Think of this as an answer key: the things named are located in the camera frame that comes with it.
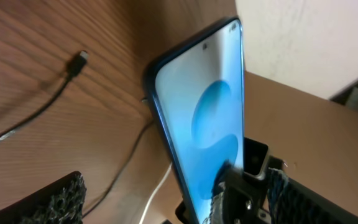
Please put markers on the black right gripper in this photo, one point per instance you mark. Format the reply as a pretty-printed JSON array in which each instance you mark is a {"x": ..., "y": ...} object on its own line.
[{"x": 237, "y": 198}]

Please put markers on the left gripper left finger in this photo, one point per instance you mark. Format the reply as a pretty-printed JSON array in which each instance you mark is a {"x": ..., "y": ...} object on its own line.
[{"x": 60, "y": 202}]

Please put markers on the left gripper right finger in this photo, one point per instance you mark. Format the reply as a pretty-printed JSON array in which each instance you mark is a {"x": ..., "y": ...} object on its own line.
[{"x": 291, "y": 202}]

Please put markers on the blue Galaxy smartphone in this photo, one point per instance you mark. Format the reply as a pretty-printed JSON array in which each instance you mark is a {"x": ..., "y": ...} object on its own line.
[{"x": 196, "y": 96}]

